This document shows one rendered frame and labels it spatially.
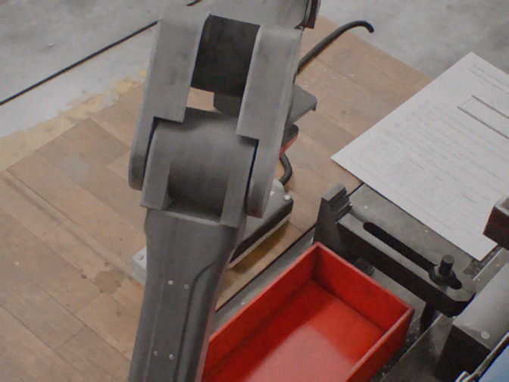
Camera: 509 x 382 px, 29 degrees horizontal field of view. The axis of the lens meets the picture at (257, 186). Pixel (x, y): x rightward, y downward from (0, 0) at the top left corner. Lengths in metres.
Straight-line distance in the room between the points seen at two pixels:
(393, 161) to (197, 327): 0.55
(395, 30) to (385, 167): 1.76
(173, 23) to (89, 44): 2.10
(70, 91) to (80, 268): 1.59
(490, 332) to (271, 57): 0.40
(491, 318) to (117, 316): 0.36
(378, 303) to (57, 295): 0.32
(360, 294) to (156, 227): 0.38
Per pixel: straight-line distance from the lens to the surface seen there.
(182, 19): 0.63
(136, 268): 0.99
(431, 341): 1.01
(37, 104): 2.55
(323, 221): 1.00
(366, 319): 1.00
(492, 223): 0.81
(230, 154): 0.62
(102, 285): 1.01
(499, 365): 0.90
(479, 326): 0.92
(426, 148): 1.19
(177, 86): 0.63
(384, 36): 2.86
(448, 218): 1.12
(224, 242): 0.64
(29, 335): 0.98
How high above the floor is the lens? 1.70
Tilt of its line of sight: 46 degrees down
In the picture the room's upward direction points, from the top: 8 degrees clockwise
